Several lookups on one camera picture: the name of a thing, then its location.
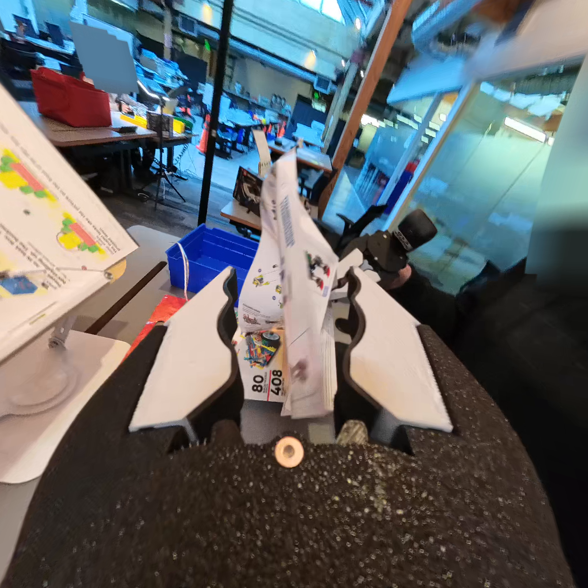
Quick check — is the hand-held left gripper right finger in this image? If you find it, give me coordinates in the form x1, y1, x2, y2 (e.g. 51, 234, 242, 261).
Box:
333, 266, 454, 439

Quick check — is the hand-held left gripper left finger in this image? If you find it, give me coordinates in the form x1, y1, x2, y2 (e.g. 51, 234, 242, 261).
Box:
129, 266, 244, 444

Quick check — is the toy instruction sheet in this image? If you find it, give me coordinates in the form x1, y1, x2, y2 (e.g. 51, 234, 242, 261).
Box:
234, 149, 340, 420

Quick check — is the person's right hand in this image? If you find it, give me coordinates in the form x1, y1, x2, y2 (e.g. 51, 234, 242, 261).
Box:
388, 264, 416, 291

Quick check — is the black office chair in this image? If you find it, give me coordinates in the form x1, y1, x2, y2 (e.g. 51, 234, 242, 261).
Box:
337, 204, 389, 251

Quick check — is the orange toy set bag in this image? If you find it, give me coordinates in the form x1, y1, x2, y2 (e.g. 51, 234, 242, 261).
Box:
122, 294, 189, 364

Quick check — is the blue plastic bin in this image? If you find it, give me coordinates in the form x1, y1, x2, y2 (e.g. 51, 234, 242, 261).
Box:
165, 224, 259, 306

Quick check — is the person's black clothing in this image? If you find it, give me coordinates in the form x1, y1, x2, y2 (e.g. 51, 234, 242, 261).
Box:
409, 257, 588, 588

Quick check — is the black product box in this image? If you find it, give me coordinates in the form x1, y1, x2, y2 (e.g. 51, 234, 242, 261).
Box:
232, 166, 267, 217

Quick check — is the printed instruction page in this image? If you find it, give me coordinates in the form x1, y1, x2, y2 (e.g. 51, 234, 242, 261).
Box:
0, 85, 140, 364

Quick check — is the black metal pole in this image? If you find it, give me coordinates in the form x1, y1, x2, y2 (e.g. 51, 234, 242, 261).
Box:
198, 0, 235, 226

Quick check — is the black tripod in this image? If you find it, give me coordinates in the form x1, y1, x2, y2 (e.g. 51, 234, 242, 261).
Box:
142, 110, 189, 209

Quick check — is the red storage bin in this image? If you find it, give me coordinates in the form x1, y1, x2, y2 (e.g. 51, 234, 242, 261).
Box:
30, 66, 113, 128

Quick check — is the clear plastic strap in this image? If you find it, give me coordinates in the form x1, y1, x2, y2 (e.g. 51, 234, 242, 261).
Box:
177, 241, 190, 301

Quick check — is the wooden support post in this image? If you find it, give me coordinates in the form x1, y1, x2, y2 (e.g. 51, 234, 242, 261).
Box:
317, 0, 414, 221

